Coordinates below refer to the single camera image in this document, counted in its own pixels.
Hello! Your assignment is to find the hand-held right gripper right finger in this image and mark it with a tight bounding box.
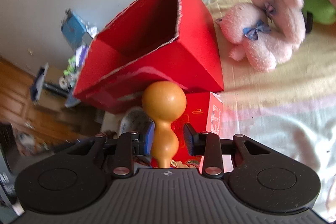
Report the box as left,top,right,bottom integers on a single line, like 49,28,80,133
183,123,273,179

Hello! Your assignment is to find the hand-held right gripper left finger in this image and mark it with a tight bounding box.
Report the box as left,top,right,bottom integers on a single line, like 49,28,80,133
56,121,156,179

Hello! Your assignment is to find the printed tape roll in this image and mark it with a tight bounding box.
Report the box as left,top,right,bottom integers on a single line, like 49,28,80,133
119,106,155,135

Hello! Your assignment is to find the small red patterned box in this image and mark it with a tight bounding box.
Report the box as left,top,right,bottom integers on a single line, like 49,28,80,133
150,91,224,174

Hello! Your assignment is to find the orange gourd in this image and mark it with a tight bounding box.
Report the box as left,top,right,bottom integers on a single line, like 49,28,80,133
141,81,187,169

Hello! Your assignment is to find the large red cardboard box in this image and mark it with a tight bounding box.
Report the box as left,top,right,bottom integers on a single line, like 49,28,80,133
73,0,225,115

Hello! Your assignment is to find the green frog plush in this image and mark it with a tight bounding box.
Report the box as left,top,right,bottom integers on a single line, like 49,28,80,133
63,56,80,76

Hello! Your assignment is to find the blue checkered cloth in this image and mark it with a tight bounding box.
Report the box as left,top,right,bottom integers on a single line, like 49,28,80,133
30,64,50,105

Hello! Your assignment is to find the blue box in plastic bag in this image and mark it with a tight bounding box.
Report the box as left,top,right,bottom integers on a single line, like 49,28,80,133
61,9,97,50

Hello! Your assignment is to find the small pink plush bunny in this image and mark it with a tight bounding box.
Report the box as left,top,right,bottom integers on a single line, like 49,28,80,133
215,2,293,73

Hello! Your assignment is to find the wooden cabinet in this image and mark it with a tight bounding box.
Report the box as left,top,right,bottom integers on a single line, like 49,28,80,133
0,56,105,156

